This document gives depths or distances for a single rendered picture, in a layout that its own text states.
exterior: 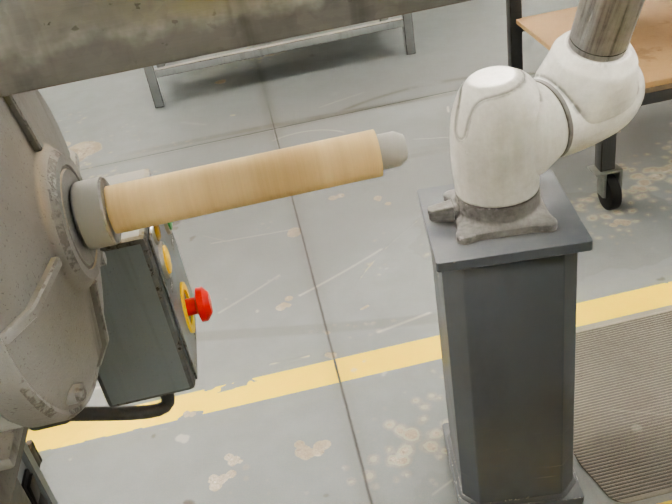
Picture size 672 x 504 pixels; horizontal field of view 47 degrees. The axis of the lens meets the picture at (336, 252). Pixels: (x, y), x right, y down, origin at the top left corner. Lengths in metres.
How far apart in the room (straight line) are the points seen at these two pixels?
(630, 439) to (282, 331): 1.05
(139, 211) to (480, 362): 1.11
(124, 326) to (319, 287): 1.79
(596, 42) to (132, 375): 0.94
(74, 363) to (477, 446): 1.28
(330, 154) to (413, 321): 1.88
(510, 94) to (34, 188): 0.97
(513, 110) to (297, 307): 1.34
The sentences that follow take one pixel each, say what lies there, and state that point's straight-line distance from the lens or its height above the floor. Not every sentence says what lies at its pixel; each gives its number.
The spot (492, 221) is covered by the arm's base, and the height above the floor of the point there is 0.73.
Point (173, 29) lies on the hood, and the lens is 0.32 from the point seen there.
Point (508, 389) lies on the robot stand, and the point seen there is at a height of 0.36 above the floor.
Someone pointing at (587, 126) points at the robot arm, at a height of 0.85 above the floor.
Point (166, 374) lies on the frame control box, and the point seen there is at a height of 0.95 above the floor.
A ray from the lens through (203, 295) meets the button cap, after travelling 0.89.
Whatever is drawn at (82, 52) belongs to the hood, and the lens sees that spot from 0.33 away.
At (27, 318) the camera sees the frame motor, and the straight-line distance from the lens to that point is 0.45.
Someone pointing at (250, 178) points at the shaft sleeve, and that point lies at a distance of 0.51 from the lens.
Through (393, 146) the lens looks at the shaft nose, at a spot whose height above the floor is 1.26.
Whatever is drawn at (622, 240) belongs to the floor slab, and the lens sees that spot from 2.69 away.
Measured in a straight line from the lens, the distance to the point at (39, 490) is 0.95.
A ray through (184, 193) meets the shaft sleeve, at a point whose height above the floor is 1.26.
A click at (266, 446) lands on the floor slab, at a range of 2.08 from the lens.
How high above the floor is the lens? 1.48
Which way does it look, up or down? 33 degrees down
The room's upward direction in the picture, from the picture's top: 10 degrees counter-clockwise
